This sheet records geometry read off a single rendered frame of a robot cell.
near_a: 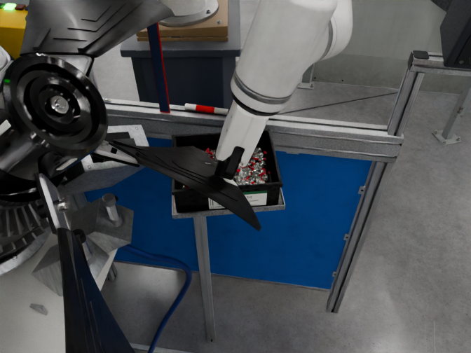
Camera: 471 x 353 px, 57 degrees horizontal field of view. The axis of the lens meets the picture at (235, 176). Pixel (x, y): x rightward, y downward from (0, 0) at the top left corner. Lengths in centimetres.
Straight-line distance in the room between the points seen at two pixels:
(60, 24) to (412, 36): 212
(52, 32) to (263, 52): 30
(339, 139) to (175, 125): 39
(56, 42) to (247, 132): 28
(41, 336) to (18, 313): 5
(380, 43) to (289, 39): 206
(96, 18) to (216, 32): 52
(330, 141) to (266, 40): 54
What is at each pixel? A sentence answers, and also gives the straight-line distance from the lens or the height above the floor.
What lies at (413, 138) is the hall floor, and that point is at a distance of 244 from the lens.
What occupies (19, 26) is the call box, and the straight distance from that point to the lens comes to 103.
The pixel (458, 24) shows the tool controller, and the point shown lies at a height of 113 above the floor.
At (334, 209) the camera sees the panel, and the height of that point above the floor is 57.
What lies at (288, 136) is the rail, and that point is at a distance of 102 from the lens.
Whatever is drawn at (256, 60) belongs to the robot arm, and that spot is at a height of 122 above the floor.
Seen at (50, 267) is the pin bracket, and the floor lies 96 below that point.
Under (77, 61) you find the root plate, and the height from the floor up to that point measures 120.
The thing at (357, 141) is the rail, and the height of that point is 84.
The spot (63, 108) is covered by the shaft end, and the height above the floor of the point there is 122.
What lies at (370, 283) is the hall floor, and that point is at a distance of 180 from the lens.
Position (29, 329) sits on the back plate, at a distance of 72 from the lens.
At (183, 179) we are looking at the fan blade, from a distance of 59.
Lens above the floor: 150
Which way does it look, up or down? 47 degrees down
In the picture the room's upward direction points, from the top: straight up
